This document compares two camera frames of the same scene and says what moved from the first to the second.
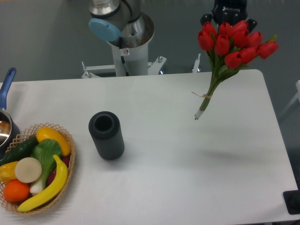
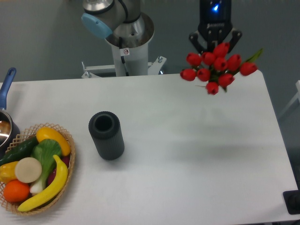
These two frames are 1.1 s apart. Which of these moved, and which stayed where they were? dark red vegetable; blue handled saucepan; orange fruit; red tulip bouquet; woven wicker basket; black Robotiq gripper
Moved: black Robotiq gripper; red tulip bouquet
Stayed: woven wicker basket; dark red vegetable; orange fruit; blue handled saucepan
